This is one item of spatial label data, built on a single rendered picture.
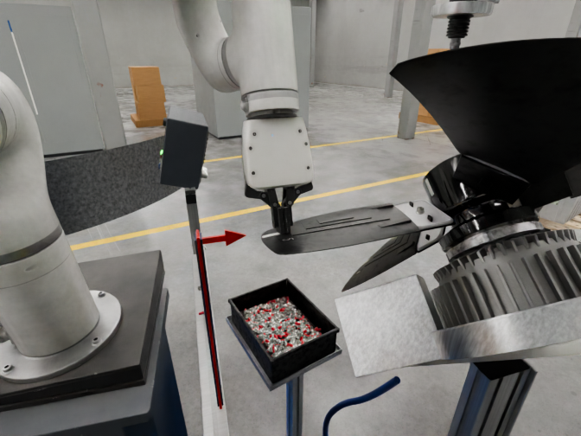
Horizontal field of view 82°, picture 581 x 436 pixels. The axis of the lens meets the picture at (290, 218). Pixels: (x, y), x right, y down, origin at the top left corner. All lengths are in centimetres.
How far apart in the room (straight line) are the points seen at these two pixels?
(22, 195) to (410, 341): 59
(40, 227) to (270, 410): 134
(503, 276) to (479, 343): 9
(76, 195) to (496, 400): 194
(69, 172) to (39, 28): 440
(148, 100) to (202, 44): 789
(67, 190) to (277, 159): 168
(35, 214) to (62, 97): 578
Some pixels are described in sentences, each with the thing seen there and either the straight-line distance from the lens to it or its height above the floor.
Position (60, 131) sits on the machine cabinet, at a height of 39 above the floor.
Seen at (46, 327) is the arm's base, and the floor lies 104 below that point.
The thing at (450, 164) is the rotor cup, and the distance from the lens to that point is 60.
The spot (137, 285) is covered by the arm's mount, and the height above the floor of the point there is 99.
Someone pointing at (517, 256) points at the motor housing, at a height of 117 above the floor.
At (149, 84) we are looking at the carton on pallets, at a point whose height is 89.
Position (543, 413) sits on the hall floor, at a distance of 202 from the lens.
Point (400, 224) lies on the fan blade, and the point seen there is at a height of 117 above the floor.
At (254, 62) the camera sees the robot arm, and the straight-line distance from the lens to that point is 50.
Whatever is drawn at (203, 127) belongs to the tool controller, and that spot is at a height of 123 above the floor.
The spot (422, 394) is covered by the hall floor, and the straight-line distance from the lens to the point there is 185.
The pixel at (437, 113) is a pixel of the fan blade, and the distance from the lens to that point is 43.
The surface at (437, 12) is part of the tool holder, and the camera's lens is 51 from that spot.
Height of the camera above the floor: 140
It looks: 25 degrees down
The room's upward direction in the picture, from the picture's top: straight up
